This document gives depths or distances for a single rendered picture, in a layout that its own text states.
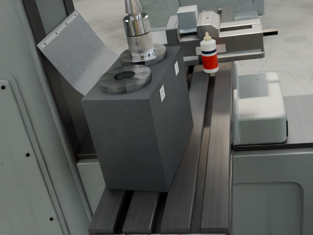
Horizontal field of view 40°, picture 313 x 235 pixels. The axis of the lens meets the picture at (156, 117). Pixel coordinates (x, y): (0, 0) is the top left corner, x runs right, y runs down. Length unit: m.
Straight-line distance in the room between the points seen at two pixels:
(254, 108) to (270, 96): 0.08
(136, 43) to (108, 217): 0.31
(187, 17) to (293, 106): 0.43
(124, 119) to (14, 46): 0.53
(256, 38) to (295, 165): 0.36
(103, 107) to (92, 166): 0.63
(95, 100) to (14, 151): 0.63
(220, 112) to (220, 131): 0.08
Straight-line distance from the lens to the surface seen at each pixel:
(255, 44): 1.22
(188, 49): 1.23
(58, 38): 1.25
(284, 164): 1.23
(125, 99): 0.67
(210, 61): 1.15
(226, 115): 0.95
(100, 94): 0.70
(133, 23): 0.77
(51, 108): 1.22
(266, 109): 1.18
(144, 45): 0.78
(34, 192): 1.36
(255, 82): 1.34
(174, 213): 0.71
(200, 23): 1.22
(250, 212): 1.35
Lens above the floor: 1.43
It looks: 29 degrees down
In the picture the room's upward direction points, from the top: 11 degrees counter-clockwise
